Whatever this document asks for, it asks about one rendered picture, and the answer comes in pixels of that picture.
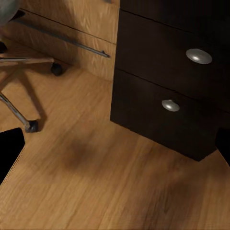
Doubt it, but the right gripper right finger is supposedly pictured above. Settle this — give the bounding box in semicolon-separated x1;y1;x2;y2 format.
215;127;230;166

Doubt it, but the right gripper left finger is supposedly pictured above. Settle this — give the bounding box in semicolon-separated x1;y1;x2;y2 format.
0;128;25;185

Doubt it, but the swivel chair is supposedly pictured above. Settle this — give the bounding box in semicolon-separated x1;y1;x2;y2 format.
0;0;63;133

